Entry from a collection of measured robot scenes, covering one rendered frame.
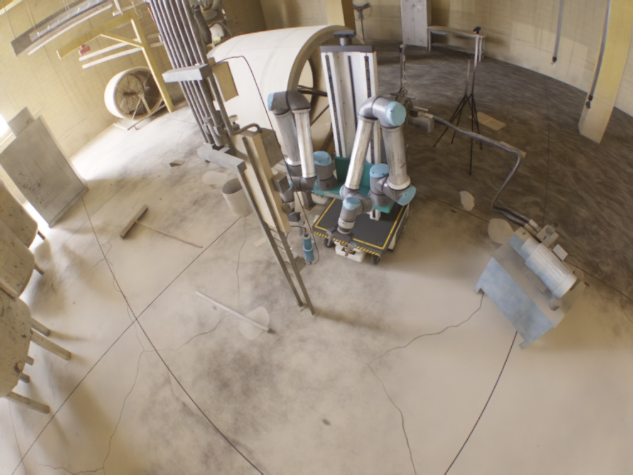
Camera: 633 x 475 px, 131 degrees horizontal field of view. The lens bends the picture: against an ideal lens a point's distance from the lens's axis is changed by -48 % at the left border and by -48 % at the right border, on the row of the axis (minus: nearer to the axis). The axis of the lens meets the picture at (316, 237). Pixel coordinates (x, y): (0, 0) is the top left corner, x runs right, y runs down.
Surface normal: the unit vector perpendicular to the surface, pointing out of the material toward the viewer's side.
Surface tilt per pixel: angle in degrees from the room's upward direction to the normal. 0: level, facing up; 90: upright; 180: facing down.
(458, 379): 0
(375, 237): 0
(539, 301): 0
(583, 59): 90
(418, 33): 90
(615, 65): 90
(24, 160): 90
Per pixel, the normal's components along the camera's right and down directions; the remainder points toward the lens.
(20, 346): 0.98, -0.18
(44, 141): 0.77, 0.40
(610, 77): -0.62, 0.66
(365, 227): -0.16, -0.63
